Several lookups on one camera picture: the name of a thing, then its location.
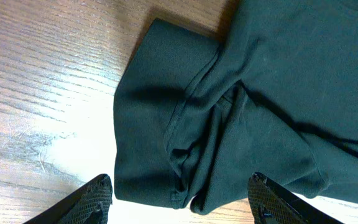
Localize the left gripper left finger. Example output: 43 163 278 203
25 174 113 224

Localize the black t-shirt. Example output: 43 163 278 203
114 0 358 215

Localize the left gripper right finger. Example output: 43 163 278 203
248 172 341 224

